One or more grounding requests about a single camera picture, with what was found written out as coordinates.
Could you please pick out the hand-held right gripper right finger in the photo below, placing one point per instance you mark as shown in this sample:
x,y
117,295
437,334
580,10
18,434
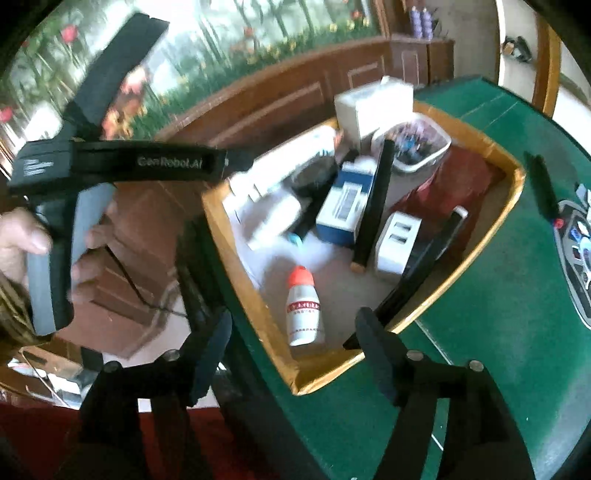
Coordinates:
x,y
376,355

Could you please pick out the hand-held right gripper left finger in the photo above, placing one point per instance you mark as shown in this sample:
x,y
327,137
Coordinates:
x,y
210,364

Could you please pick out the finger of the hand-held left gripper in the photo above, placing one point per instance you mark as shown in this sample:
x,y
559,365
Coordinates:
x,y
240,160

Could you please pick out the yellow rimmed tray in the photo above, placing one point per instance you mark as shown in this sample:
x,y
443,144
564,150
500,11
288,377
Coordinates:
x,y
332,369

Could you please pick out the small white bottle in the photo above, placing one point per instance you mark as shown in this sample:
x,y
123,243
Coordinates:
x,y
277,217

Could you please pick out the black tape roll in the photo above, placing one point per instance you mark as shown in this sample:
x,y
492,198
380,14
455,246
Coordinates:
x,y
314,177

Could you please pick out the white bottle with orange cap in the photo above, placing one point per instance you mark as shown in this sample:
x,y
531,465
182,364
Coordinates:
x,y
304,318

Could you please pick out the black marker with teal tip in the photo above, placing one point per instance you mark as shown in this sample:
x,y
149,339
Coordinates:
x,y
304,221

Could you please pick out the long black pen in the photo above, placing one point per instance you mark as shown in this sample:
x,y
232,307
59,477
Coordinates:
x,y
429,258

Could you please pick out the blue and white box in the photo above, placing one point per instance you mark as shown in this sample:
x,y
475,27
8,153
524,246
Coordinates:
x,y
344,203

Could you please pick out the white charger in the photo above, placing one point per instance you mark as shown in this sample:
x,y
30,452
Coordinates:
x,y
397,240

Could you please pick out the pink cartoon print case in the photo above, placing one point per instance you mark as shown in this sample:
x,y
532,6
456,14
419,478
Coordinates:
x,y
415,147

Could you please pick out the red foil packet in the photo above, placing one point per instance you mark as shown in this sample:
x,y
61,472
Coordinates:
x,y
461,184

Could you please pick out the person's left hand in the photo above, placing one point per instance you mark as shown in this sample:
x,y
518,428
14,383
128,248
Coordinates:
x,y
21,235

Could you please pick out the white barcoded box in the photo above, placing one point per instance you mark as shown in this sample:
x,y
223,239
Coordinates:
x,y
369,106

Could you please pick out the wooden cabinet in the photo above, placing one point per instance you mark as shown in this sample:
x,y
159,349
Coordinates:
x,y
415,64

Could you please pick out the table control panel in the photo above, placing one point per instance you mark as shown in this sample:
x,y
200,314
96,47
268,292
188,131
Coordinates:
x,y
577,267

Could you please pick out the black marker with red tip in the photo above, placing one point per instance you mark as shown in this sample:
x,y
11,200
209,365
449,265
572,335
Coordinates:
x,y
542,189

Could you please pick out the dark bundle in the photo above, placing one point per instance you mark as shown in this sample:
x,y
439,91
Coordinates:
x,y
516,48

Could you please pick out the floral wall mural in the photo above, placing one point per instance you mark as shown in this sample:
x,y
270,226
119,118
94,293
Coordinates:
x,y
277,32

